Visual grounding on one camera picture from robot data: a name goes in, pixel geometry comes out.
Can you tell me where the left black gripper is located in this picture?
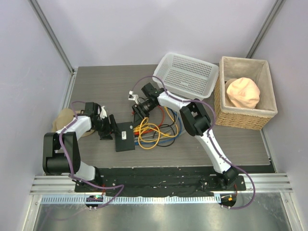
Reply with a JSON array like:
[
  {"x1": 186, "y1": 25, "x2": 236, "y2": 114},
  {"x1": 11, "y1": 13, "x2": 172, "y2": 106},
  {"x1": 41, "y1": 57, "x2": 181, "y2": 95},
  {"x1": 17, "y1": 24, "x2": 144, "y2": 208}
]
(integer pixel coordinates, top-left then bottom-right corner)
[{"x1": 92, "y1": 115, "x2": 121, "y2": 140}]

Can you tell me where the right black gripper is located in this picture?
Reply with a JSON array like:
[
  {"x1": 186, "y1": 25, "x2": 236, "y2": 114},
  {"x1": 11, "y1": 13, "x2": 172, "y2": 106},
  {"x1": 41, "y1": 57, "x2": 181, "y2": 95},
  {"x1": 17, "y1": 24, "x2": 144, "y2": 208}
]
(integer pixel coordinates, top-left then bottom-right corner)
[{"x1": 131, "y1": 101, "x2": 157, "y2": 129}]

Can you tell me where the black network switch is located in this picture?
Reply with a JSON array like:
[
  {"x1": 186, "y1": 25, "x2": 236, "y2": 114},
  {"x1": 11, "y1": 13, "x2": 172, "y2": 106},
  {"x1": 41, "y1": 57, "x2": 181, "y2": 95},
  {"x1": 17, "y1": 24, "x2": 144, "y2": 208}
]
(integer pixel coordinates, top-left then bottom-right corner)
[{"x1": 115, "y1": 122, "x2": 135, "y2": 152}]

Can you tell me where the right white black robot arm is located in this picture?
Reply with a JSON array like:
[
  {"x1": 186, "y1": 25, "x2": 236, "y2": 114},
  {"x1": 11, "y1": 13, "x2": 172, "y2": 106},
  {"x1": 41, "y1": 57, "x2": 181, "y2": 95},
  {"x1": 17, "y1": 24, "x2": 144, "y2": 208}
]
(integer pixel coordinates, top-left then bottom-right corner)
[{"x1": 128, "y1": 83, "x2": 238, "y2": 190}]

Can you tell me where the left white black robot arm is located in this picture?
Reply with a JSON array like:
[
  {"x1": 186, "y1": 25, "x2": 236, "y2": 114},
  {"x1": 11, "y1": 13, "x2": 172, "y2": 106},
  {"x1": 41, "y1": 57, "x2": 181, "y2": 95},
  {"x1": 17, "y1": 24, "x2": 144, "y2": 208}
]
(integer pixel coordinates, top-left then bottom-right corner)
[{"x1": 42, "y1": 102, "x2": 120, "y2": 192}]

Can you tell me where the white plastic perforated basket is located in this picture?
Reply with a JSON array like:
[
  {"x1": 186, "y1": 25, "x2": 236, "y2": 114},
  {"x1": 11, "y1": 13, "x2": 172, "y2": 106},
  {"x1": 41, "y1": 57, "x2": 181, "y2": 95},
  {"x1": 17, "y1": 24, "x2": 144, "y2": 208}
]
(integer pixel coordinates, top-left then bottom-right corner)
[{"x1": 152, "y1": 52, "x2": 219, "y2": 100}]

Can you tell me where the wicker basket with liner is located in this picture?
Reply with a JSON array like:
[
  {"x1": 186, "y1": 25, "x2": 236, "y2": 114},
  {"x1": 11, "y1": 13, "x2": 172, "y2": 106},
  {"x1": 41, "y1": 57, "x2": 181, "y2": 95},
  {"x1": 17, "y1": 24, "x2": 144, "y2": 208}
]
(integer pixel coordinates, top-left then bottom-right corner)
[{"x1": 214, "y1": 56, "x2": 278, "y2": 130}]

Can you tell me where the peach cloth hat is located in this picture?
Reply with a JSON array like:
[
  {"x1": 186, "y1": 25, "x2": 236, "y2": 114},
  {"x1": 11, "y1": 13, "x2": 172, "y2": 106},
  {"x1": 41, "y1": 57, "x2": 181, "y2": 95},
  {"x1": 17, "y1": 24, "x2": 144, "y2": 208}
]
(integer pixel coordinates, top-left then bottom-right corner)
[{"x1": 225, "y1": 77, "x2": 260, "y2": 109}]

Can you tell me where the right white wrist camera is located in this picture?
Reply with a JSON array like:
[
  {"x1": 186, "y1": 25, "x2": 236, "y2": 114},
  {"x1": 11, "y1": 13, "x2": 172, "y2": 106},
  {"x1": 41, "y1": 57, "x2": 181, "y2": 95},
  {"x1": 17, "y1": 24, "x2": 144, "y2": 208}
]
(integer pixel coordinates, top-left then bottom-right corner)
[{"x1": 128, "y1": 90, "x2": 139, "y2": 103}]

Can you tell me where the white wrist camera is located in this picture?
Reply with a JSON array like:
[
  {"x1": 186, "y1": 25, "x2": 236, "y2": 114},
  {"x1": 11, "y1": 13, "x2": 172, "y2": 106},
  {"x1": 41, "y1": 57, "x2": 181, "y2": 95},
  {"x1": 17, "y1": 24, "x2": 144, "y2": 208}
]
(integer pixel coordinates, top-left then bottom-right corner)
[
  {"x1": 100, "y1": 106, "x2": 108, "y2": 119},
  {"x1": 128, "y1": 90, "x2": 139, "y2": 103}
]

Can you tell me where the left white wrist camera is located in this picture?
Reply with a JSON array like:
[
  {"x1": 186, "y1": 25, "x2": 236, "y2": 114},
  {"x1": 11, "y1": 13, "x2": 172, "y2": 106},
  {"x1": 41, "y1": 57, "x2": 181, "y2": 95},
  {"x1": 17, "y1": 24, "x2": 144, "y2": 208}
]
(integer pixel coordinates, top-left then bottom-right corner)
[{"x1": 100, "y1": 106, "x2": 108, "y2": 119}]

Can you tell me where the yellow ethernet cable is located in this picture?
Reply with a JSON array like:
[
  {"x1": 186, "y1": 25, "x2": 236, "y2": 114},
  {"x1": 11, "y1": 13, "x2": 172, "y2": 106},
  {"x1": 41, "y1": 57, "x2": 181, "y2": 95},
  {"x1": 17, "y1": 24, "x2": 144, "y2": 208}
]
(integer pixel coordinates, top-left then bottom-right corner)
[{"x1": 133, "y1": 117, "x2": 180, "y2": 150}]

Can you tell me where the blue ethernet cable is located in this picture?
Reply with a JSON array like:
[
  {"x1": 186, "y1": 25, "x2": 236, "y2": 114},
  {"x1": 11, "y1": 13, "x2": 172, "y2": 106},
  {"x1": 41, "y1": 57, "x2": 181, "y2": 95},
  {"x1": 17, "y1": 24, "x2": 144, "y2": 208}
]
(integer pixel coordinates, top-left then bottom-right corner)
[{"x1": 134, "y1": 107, "x2": 182, "y2": 148}]

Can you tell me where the black ethernet cable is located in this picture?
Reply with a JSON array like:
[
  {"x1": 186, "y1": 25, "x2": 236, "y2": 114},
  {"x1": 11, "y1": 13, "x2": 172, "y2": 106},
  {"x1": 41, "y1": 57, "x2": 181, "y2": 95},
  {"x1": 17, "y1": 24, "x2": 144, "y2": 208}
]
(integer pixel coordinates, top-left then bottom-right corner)
[{"x1": 137, "y1": 108, "x2": 183, "y2": 147}]

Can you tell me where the grey ethernet cable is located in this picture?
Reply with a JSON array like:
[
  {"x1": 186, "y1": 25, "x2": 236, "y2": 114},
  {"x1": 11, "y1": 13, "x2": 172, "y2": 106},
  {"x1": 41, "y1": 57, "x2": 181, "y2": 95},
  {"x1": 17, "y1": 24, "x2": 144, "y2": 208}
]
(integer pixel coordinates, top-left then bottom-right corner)
[{"x1": 134, "y1": 115, "x2": 181, "y2": 145}]

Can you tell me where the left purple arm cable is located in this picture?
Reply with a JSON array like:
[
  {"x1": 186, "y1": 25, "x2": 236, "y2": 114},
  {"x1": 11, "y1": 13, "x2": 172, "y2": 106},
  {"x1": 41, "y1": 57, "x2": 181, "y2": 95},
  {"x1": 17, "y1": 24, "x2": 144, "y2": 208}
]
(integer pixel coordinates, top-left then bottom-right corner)
[{"x1": 59, "y1": 101, "x2": 125, "y2": 209}]

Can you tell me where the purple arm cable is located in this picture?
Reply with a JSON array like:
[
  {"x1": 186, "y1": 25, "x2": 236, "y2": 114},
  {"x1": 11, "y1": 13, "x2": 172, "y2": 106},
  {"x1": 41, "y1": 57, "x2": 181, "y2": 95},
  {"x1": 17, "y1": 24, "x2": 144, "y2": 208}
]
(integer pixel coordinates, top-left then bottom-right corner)
[
  {"x1": 132, "y1": 76, "x2": 256, "y2": 210},
  {"x1": 59, "y1": 101, "x2": 125, "y2": 209}
]

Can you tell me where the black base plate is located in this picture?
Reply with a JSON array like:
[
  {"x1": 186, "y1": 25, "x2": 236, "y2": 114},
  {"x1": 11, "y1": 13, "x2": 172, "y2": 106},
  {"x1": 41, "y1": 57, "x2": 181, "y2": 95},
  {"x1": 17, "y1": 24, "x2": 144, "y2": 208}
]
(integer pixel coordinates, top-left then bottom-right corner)
[{"x1": 45, "y1": 166, "x2": 275, "y2": 193}]

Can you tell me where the aluminium rail frame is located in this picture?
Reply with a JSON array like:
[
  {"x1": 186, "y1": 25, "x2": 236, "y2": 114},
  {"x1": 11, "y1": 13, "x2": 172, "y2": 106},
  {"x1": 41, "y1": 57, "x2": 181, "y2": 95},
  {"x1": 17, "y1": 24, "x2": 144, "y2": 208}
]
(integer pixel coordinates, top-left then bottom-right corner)
[{"x1": 23, "y1": 169, "x2": 304, "y2": 231}]

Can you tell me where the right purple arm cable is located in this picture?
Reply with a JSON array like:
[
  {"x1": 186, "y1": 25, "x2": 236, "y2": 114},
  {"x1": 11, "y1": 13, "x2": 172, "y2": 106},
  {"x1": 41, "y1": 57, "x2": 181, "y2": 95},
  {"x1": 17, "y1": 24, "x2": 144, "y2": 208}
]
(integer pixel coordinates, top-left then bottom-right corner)
[{"x1": 132, "y1": 76, "x2": 256, "y2": 210}]

